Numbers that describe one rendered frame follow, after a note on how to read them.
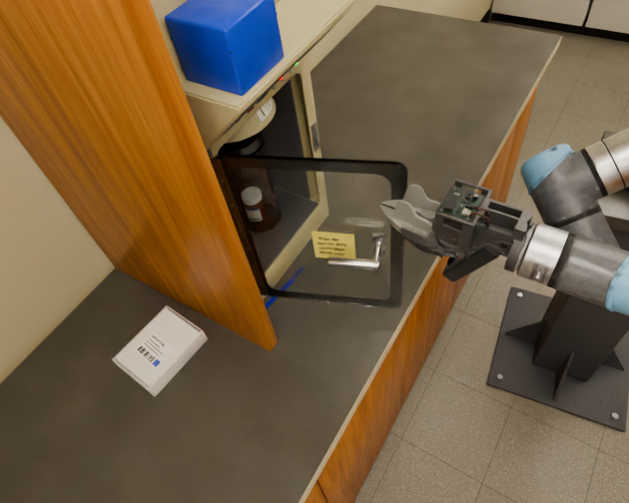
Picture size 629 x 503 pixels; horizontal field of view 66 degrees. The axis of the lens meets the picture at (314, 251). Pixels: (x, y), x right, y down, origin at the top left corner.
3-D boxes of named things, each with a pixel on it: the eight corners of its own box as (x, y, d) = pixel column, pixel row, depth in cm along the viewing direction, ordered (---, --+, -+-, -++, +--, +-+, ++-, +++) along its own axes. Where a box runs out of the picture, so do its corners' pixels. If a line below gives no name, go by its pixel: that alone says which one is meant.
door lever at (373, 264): (332, 246, 87) (331, 237, 85) (385, 251, 85) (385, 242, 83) (327, 270, 84) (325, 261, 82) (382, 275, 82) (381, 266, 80)
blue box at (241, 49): (186, 81, 66) (162, 16, 59) (230, 44, 71) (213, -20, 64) (243, 97, 62) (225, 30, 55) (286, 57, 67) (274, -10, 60)
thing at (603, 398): (633, 321, 197) (772, 151, 126) (624, 432, 172) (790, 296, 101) (510, 287, 213) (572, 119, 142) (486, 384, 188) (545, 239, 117)
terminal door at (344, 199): (262, 292, 107) (210, 153, 75) (401, 307, 100) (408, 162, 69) (261, 295, 106) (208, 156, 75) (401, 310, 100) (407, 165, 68)
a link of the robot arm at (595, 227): (599, 210, 74) (606, 209, 64) (633, 277, 72) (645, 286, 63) (547, 231, 77) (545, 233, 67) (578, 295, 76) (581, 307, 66)
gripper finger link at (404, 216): (380, 183, 71) (440, 203, 67) (380, 210, 75) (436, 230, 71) (370, 197, 69) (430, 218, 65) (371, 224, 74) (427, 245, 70)
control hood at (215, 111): (194, 147, 73) (171, 89, 66) (307, 40, 89) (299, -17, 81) (254, 168, 69) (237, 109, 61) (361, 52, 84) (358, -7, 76)
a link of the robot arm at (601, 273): (633, 314, 63) (643, 327, 56) (546, 282, 68) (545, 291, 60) (660, 258, 62) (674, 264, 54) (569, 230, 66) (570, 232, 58)
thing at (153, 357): (119, 367, 105) (111, 359, 102) (172, 313, 112) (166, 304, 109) (155, 397, 100) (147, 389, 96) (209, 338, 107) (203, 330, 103)
